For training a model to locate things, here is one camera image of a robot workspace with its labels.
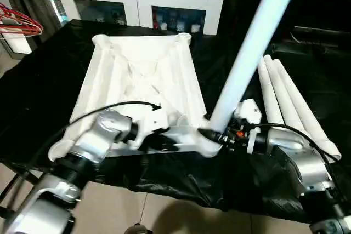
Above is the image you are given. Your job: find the black flat bar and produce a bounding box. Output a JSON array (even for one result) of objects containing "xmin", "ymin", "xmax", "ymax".
[{"xmin": 291, "ymin": 25, "xmax": 351, "ymax": 42}]

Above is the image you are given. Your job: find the white plastic table top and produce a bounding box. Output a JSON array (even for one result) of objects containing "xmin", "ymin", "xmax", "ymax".
[{"xmin": 48, "ymin": 32, "xmax": 223, "ymax": 161}]

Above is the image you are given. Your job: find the black work mat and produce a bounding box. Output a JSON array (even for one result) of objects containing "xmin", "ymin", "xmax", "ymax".
[{"xmin": 0, "ymin": 19, "xmax": 351, "ymax": 224}]

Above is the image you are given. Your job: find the black folding table frame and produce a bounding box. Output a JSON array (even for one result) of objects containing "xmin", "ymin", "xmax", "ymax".
[{"xmin": 0, "ymin": 174, "xmax": 24, "ymax": 219}]

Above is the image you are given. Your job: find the red cable bundle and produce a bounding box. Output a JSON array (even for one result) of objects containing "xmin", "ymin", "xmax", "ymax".
[{"xmin": 0, "ymin": 3, "xmax": 44, "ymax": 36}]

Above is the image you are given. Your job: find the white plastic table leg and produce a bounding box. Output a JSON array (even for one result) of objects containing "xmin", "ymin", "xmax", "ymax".
[
  {"xmin": 263, "ymin": 54, "xmax": 314, "ymax": 137},
  {"xmin": 206, "ymin": 0, "xmax": 304, "ymax": 136},
  {"xmin": 271, "ymin": 59, "xmax": 342, "ymax": 161},
  {"xmin": 257, "ymin": 58, "xmax": 286, "ymax": 127}
]

